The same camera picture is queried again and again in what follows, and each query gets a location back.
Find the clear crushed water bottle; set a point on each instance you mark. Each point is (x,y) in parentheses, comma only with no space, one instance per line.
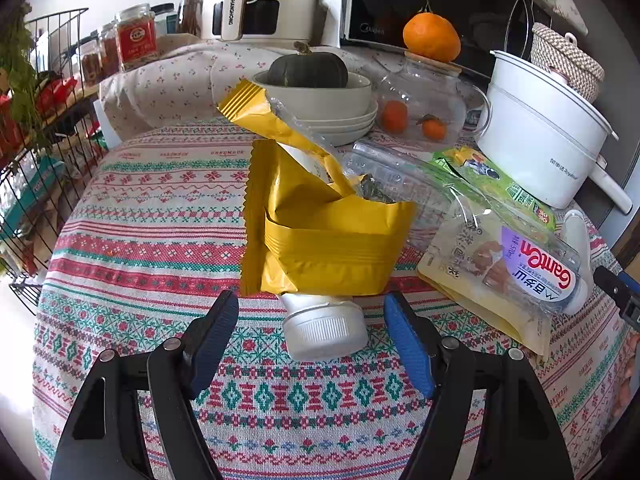
(525,260)

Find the black white microwave oven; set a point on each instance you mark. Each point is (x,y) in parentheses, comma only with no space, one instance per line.
(400,0)

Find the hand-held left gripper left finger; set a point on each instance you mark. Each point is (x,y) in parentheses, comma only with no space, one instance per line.
(215,340)

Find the green leafy plant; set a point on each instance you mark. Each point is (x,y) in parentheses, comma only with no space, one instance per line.
(17,85)

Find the white electric cooking pot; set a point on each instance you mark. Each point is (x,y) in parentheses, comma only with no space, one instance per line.
(535,130)

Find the large orange mandarin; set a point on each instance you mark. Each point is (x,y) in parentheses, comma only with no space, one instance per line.
(432,35)

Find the small orange mandarin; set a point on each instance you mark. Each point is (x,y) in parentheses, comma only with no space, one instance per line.
(395,117)
(433,129)

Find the white ceramic bowl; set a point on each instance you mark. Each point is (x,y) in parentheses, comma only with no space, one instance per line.
(320,102)

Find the white air fryer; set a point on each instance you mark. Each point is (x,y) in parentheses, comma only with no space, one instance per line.
(265,0)

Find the dark green pumpkin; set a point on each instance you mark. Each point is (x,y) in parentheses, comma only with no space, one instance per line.
(307,70)

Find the translucent white bottle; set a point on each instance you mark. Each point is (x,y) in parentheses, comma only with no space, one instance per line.
(577,235)

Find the stack of white plates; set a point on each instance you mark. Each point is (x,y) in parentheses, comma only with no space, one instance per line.
(345,127)

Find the glass teapot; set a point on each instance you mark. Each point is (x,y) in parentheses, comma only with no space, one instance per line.
(435,95)

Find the white plastic bottle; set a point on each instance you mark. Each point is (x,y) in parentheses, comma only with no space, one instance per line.
(325,327)

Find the glass jar red label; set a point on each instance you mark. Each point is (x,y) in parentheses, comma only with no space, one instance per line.
(136,40)

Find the glass jar black lid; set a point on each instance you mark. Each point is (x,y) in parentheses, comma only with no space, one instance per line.
(165,17)

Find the white floral table cloth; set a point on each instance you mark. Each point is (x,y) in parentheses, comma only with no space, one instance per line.
(190,85)

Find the red green patterned tablecloth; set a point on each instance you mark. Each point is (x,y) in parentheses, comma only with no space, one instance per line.
(150,240)

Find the glass jar red contents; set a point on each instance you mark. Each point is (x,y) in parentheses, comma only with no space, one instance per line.
(107,52)

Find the teal box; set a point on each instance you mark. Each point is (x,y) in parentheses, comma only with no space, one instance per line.
(35,175)

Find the pale yellow printed pouch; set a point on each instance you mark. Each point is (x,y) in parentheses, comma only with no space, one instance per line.
(465,290)

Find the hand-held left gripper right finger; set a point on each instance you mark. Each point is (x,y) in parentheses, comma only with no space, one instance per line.
(410,345)

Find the green snack packet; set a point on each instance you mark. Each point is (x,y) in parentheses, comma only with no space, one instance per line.
(500,180)

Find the woven lidded basket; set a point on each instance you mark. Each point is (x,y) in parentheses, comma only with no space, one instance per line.
(570,60)

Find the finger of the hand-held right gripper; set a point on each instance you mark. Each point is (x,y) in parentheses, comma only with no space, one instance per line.
(612,285)

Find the yellow foil wrapper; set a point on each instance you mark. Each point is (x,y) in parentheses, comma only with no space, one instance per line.
(320,245)

